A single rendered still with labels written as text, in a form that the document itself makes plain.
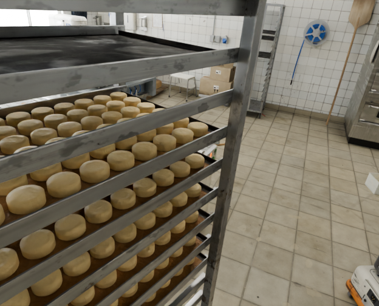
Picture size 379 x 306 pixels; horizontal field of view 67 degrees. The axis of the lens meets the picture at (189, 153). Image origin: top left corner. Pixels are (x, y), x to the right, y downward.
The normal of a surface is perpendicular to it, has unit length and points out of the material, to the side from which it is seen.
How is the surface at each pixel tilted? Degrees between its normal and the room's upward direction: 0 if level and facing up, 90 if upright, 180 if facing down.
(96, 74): 90
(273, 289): 0
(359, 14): 82
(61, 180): 0
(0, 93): 90
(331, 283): 0
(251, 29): 90
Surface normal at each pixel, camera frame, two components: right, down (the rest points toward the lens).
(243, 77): -0.65, 0.32
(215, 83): -0.30, 0.36
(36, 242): 0.07, -0.88
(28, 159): 0.76, 0.36
